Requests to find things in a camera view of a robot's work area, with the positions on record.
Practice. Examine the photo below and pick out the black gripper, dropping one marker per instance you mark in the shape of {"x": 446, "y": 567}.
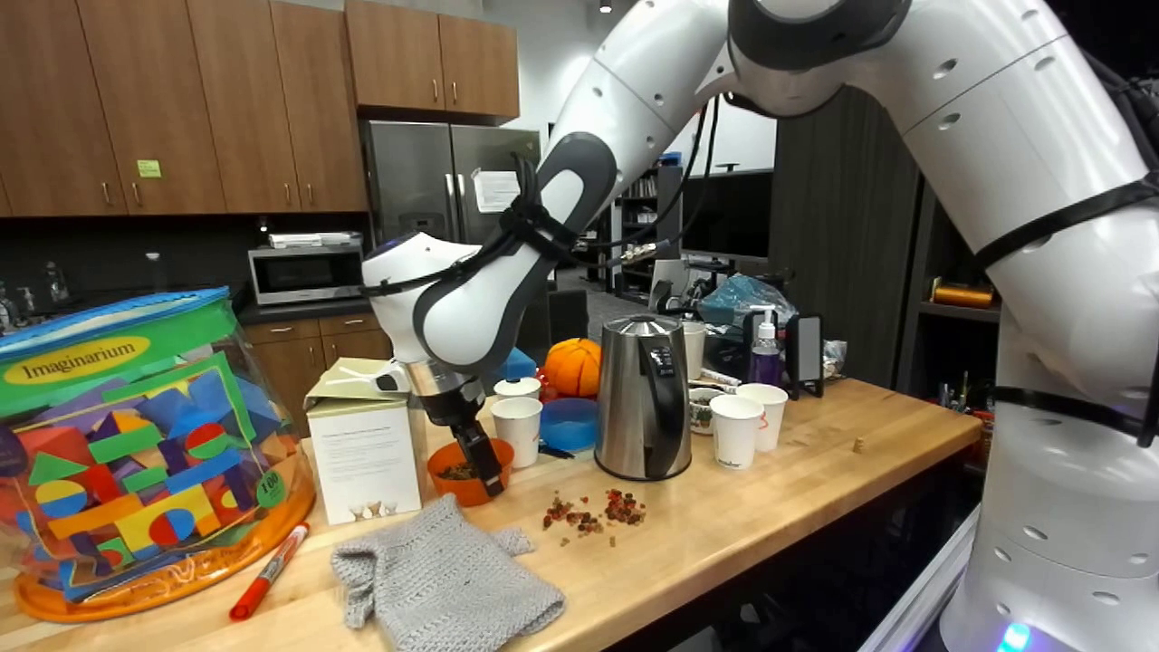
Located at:
{"x": 462, "y": 418}

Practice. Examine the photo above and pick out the white paper on fridge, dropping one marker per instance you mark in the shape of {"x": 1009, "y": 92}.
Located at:
{"x": 493, "y": 191}

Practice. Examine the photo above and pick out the white paper cup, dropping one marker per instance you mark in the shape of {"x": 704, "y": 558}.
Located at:
{"x": 517, "y": 388}
{"x": 519, "y": 427}
{"x": 774, "y": 401}
{"x": 736, "y": 428}

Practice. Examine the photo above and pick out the stainless steel kettle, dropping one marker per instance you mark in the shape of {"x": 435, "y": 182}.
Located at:
{"x": 642, "y": 401}

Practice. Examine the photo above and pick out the white green carton box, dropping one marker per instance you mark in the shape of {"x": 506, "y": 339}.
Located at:
{"x": 359, "y": 441}

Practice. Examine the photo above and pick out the orange bowl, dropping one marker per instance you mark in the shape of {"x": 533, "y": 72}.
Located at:
{"x": 450, "y": 474}

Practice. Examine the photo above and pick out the black speaker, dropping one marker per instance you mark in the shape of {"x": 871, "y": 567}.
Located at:
{"x": 805, "y": 358}

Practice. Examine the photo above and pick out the scattered dried food bits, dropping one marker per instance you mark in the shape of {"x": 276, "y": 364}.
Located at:
{"x": 586, "y": 515}

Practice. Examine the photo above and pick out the colourful foam blocks bag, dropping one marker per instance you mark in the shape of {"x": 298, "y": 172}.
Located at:
{"x": 136, "y": 441}

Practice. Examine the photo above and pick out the red marker pen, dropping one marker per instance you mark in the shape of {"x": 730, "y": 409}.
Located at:
{"x": 260, "y": 590}

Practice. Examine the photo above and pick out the black refrigerator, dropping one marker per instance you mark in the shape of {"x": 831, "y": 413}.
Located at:
{"x": 423, "y": 180}

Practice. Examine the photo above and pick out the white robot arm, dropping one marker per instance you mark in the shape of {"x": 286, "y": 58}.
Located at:
{"x": 1038, "y": 166}

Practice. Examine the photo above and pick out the purple spray bottle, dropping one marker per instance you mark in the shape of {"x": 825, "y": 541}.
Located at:
{"x": 766, "y": 358}

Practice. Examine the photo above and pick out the blue bowl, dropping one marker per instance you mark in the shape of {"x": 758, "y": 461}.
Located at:
{"x": 569, "y": 427}

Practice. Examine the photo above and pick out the grey knitted cloth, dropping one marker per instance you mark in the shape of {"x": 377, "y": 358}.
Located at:
{"x": 444, "y": 586}

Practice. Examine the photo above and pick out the silver microwave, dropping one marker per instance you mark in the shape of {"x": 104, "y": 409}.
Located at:
{"x": 304, "y": 278}

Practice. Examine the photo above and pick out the orange pumpkin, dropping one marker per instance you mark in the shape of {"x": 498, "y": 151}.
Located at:
{"x": 574, "y": 369}

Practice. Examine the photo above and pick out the blue plastic bag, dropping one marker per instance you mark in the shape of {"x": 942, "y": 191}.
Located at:
{"x": 736, "y": 294}

